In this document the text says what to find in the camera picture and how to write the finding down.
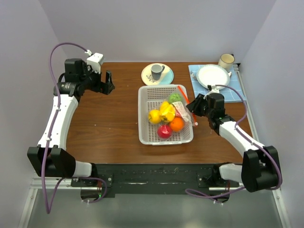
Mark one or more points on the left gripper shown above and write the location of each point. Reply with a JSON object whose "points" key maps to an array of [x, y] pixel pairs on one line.
{"points": [[101, 87]]}

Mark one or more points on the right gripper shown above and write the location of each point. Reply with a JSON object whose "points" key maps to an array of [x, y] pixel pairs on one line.
{"points": [[194, 106]]}

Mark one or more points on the clear zip top bag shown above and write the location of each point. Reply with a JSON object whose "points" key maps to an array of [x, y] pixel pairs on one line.
{"points": [[180, 107]]}

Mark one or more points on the green fake custard apple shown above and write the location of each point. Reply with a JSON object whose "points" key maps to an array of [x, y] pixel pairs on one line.
{"points": [[174, 97]]}

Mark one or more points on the yellow fake bell pepper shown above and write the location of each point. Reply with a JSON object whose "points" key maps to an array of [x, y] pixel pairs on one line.
{"points": [[167, 112]]}

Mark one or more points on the red fake apple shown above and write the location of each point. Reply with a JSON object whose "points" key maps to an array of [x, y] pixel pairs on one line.
{"points": [[164, 132]]}

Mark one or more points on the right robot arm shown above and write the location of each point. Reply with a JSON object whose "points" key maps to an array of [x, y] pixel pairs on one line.
{"points": [[260, 168]]}

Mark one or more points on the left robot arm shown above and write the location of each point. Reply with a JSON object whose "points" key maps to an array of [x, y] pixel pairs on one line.
{"points": [[50, 157]]}

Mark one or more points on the orange fake orange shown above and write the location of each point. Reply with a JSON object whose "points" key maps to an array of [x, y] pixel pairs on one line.
{"points": [[177, 124]]}

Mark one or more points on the yellow fake lemon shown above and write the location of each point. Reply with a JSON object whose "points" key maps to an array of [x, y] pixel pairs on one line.
{"points": [[154, 116]]}

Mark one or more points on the metal fork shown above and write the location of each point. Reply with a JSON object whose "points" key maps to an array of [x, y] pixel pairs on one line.
{"points": [[193, 76]]}

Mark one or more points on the white paper plate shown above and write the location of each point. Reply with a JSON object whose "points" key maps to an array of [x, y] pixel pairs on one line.
{"points": [[210, 74]]}

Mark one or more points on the blue checkered cloth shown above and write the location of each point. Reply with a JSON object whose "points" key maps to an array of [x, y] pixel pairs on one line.
{"points": [[232, 92]]}

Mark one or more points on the floral ceramic plate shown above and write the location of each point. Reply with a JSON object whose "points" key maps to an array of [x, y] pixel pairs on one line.
{"points": [[166, 77]]}

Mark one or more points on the white plastic basket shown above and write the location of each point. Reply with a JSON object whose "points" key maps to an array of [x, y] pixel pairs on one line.
{"points": [[164, 114]]}

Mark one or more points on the grey mug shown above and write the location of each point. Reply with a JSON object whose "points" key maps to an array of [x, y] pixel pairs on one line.
{"points": [[156, 71]]}

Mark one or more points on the cream enamel mug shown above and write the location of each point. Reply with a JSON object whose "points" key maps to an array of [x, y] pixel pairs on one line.
{"points": [[226, 61]]}

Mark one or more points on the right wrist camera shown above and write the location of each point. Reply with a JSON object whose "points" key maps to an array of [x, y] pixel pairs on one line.
{"points": [[213, 89]]}

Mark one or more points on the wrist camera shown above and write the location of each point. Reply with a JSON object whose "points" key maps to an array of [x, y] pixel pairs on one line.
{"points": [[95, 61], [213, 89]]}

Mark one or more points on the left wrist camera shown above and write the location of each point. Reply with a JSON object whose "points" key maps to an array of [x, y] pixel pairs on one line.
{"points": [[95, 61]]}

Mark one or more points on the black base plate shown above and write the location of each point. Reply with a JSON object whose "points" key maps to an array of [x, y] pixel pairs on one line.
{"points": [[160, 179]]}

